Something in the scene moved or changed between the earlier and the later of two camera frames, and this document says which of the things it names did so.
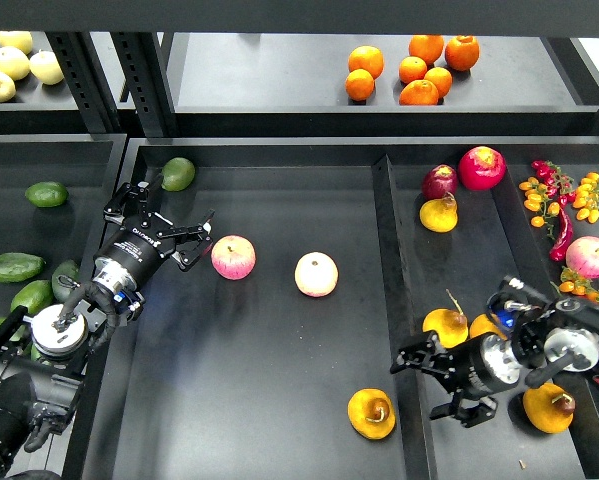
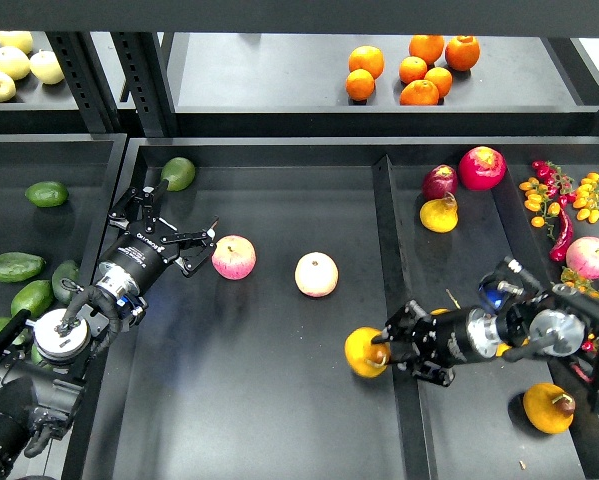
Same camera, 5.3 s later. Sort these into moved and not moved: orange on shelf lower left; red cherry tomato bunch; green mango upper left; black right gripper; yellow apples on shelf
Moved: black right gripper
Not moved: orange on shelf lower left; green mango upper left; yellow apples on shelf; red cherry tomato bunch
